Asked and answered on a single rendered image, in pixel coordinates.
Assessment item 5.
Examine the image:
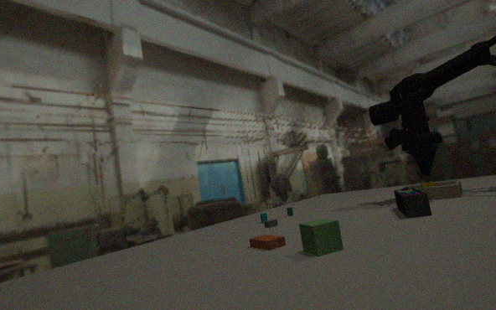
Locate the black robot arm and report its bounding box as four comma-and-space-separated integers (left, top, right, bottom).
369, 35, 496, 150

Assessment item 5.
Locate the green cube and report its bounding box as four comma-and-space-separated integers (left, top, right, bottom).
299, 219, 344, 256

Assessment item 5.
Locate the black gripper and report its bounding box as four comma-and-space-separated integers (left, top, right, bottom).
401, 114, 443, 176

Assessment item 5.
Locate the brown flat block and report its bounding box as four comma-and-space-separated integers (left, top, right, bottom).
249, 235, 286, 251

